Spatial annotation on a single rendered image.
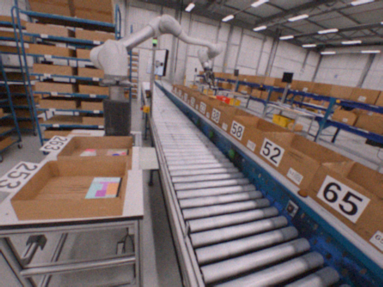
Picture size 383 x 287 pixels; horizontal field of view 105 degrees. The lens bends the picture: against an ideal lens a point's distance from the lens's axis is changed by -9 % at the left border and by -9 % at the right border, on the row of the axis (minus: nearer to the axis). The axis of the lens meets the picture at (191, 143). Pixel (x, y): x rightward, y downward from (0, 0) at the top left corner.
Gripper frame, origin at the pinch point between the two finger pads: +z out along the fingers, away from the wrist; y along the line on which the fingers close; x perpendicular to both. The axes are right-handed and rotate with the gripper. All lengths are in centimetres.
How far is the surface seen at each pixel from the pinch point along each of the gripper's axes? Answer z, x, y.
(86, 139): 20, 30, 133
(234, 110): 35.4, 16.3, -7.4
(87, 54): -80, -53, 112
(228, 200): 77, 88, 77
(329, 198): 79, 124, 51
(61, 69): -74, -64, 144
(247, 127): 48, 69, 33
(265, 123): 53, 60, 3
